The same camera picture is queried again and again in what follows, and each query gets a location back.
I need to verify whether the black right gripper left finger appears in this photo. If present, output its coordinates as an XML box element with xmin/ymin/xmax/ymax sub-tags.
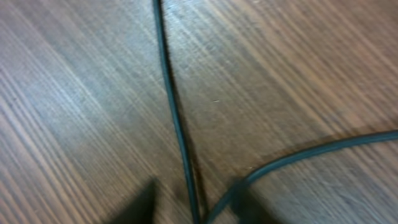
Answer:
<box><xmin>108</xmin><ymin>179</ymin><xmax>157</xmax><ymax>224</ymax></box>

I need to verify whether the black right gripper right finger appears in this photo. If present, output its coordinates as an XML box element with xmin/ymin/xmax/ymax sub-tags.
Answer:
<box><xmin>230</xmin><ymin>180</ymin><xmax>280</xmax><ymax>224</ymax></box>

